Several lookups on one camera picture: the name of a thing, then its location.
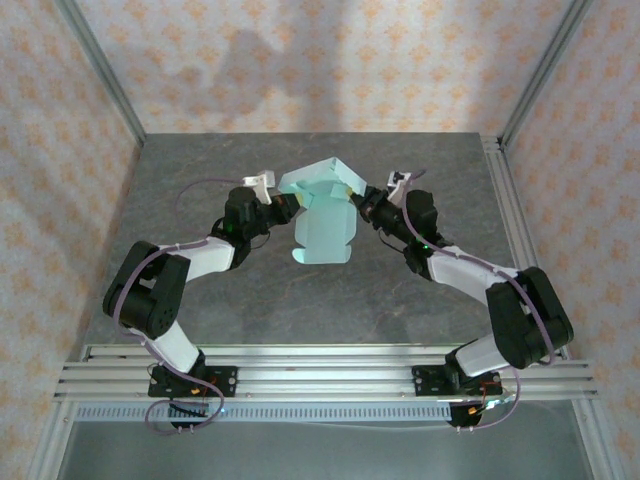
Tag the light blue paper box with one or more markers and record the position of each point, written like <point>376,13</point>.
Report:
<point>325,230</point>

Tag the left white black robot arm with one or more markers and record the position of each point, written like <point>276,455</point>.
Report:
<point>210,255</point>

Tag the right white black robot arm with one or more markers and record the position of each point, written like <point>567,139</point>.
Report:
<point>465,272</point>

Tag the small green circuit board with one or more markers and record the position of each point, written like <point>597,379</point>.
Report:
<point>500,402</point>

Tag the grey metal lower panel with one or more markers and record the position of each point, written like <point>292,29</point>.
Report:
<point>325,455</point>

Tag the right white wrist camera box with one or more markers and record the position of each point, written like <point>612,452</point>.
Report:
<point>400,185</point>

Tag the aluminium side rail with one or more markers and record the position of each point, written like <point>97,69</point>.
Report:
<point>506,190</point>

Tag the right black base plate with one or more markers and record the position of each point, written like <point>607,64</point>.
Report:
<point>425,382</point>

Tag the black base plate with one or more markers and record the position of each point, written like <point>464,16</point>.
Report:
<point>227,382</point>
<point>425,382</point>

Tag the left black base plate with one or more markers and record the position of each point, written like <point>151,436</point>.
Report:
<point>227,382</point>

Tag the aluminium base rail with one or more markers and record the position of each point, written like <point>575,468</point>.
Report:
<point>325,375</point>

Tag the right aluminium frame post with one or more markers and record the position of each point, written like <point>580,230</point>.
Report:
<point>541,75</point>

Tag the aluminium frame post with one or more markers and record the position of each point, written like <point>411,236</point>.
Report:
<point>105,75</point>
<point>541,75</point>

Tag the left aluminium frame post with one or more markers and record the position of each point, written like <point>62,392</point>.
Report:
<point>105,75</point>

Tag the right aluminium frame leg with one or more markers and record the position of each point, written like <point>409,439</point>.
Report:
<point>591,440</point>

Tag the aluminium frame leg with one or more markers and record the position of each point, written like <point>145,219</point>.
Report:
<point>54,440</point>
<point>591,440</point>

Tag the left aluminium frame leg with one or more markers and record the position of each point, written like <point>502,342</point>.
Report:
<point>54,440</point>

